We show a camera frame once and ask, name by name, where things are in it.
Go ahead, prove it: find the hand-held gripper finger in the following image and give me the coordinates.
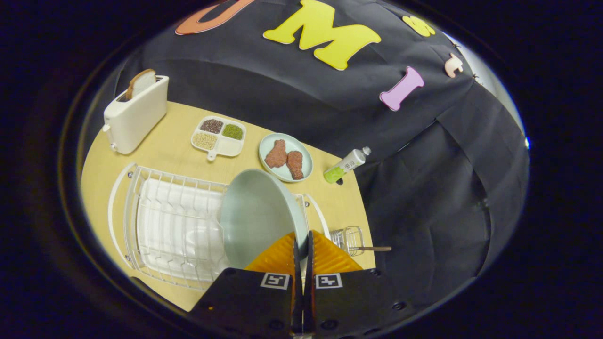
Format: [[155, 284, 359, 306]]
[[187, 231, 303, 337], [303, 230, 417, 338]]

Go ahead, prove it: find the metal wire basket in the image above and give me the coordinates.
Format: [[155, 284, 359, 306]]
[[330, 226, 366, 257]]

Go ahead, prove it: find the pale green plate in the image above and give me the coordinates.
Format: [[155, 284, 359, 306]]
[[220, 169, 309, 270]]

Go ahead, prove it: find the white wire dish rack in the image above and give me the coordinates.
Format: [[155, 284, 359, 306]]
[[108, 162, 330, 290]]

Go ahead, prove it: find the small pale green dish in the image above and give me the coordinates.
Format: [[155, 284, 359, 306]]
[[259, 133, 314, 183]]

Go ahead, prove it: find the white ribbed drip tray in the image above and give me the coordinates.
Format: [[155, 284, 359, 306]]
[[137, 178, 231, 283]]

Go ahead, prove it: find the brown meat piece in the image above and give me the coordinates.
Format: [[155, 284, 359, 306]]
[[264, 139, 288, 169], [286, 151, 304, 180]]

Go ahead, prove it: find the green drink bottle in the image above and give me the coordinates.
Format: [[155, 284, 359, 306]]
[[323, 146, 372, 184]]

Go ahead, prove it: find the white divided grain tray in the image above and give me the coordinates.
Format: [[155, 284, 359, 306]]
[[191, 116, 246, 162]]

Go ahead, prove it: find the white toaster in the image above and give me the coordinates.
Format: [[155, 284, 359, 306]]
[[103, 75, 169, 155]]

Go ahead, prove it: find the bread slice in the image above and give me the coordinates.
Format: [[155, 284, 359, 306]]
[[125, 69, 157, 101]]

